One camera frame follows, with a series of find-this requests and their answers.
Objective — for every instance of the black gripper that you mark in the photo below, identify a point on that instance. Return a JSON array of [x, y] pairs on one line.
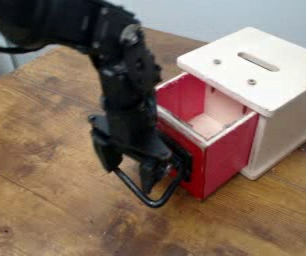
[[124, 131]]

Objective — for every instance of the black metal drawer handle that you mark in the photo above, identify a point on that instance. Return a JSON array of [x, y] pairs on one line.
[[179, 172]]

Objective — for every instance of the red wooden drawer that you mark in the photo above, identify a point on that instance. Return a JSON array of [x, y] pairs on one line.
[[213, 126]]

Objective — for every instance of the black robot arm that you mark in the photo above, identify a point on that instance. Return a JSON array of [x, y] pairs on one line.
[[106, 32]]

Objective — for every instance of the white wooden drawer cabinet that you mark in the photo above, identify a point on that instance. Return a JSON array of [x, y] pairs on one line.
[[258, 69]]

